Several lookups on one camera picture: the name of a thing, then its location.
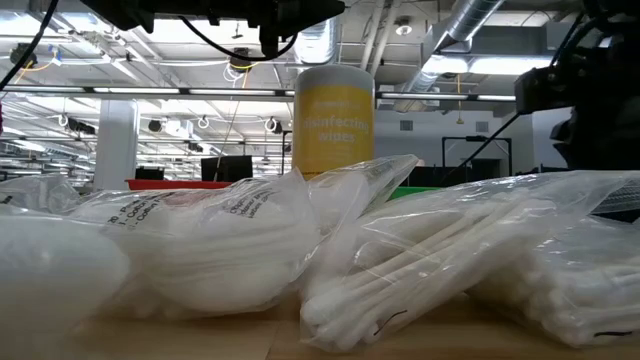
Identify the clear bag of cotton swabs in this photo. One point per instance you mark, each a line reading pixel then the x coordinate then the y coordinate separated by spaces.
pixel 400 270
pixel 575 290

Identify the clear bag of white cotton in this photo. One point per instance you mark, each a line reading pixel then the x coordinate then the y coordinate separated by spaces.
pixel 345 200

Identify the clear vanity pack bag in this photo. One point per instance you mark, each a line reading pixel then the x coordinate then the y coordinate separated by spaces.
pixel 215 260
pixel 45 280

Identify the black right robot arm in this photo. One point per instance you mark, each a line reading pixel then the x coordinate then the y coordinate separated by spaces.
pixel 615 20

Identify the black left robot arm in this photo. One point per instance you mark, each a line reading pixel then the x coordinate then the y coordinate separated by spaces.
pixel 120 12

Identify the round ceiling fixture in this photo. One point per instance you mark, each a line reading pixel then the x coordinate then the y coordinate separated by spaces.
pixel 403 29

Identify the yellow disinfecting wipes canister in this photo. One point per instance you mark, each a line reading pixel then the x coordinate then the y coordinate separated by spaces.
pixel 332 125

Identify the bright ceiling light panel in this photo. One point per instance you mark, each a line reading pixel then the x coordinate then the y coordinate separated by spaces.
pixel 500 65

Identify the black pole stand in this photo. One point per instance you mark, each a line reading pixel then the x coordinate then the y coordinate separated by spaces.
pixel 284 150

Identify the long ceiling light bar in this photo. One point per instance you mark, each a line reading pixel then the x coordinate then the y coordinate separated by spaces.
pixel 425 96
pixel 135 91

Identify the black computer monitor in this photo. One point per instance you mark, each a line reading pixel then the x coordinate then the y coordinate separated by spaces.
pixel 227 169

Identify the black ceiling speaker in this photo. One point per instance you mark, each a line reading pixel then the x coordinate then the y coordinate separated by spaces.
pixel 155 125

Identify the green plastic basket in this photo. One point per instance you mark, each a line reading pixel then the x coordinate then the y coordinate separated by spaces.
pixel 407 192

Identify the red plastic basket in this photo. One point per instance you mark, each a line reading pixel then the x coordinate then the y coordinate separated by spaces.
pixel 175 184

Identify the small black box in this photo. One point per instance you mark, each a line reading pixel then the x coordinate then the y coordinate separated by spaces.
pixel 149 174

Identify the white building column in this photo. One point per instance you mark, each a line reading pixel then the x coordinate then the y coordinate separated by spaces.
pixel 116 145

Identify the silver round air duct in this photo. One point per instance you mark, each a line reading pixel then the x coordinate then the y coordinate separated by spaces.
pixel 317 47

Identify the grey wall vent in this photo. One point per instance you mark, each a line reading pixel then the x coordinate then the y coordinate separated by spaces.
pixel 482 126
pixel 406 125

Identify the black metal stand frame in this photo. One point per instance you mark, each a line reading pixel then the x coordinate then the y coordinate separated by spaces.
pixel 476 138

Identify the silver slanted air duct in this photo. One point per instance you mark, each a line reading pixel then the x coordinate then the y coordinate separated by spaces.
pixel 472 17

